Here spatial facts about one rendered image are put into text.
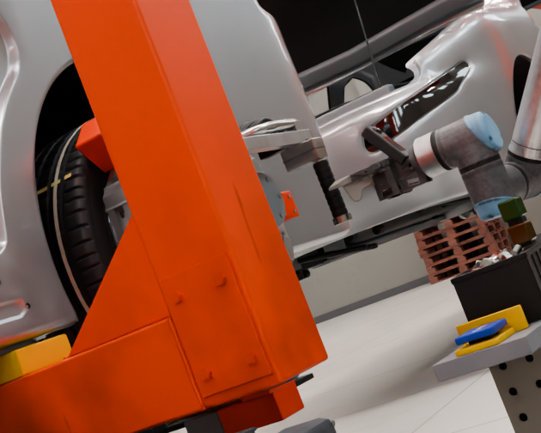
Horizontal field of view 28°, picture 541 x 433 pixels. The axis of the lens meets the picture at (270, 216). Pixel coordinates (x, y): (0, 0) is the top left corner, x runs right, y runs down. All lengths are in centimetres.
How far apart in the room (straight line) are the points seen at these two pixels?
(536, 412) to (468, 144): 61
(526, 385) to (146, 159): 75
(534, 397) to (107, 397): 72
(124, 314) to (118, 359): 8
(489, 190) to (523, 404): 52
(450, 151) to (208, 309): 76
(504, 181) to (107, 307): 87
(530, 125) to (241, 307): 89
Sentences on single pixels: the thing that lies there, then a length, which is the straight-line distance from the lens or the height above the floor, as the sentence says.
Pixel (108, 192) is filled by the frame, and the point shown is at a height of 97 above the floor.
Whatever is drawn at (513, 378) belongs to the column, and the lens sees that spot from 191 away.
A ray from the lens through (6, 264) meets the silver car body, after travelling 206.
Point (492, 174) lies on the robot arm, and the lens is 224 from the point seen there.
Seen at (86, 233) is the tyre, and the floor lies 90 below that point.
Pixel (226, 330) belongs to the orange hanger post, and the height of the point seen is 63.
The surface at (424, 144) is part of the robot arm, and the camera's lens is 228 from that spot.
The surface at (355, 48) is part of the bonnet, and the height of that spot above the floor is 175.
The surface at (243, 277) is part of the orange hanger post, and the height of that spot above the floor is 69.
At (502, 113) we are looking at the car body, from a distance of 494.
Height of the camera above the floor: 64
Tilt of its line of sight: 4 degrees up
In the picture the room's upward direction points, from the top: 21 degrees counter-clockwise
